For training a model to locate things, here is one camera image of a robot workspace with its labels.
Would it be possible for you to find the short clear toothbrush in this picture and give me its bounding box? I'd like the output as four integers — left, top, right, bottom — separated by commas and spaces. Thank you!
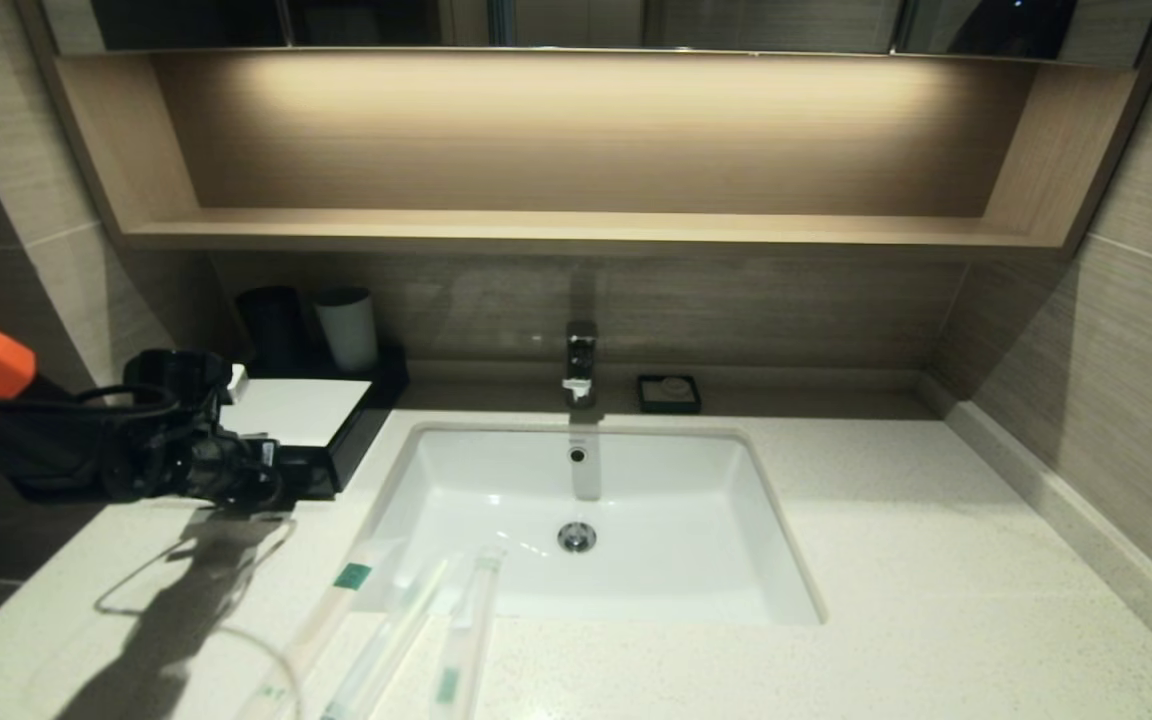
431, 545, 507, 720

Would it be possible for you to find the black amenity box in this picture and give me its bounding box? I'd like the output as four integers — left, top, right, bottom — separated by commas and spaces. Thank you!
221, 345, 412, 499

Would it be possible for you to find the white card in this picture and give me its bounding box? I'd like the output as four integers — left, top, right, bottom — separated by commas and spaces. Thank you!
219, 379, 375, 448

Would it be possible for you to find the black cup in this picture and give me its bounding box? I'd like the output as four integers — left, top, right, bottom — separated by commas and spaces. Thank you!
237, 287, 306, 367

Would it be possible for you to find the green-label toothbrush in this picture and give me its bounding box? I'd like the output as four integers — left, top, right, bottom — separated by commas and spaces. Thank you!
236, 540, 402, 720

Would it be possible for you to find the white cup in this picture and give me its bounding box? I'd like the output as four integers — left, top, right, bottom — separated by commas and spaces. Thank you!
314, 289, 379, 374

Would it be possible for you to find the long clear wrapped toothbrush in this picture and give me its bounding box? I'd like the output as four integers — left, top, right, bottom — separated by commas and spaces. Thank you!
321, 555, 462, 720

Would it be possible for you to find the chrome faucet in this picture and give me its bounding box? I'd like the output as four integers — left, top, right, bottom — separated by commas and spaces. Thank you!
563, 322, 600, 411

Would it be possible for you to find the black soap dish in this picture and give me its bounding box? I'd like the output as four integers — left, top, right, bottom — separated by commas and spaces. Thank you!
636, 375, 703, 416

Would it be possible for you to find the white sink basin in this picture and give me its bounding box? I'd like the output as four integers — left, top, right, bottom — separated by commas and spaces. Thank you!
354, 425, 825, 626

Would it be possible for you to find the mirror cabinet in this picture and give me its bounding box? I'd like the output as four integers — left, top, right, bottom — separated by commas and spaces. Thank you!
41, 0, 1152, 69

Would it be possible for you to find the light wooden wall shelf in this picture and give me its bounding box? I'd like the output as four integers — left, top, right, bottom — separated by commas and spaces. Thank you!
21, 48, 1152, 263

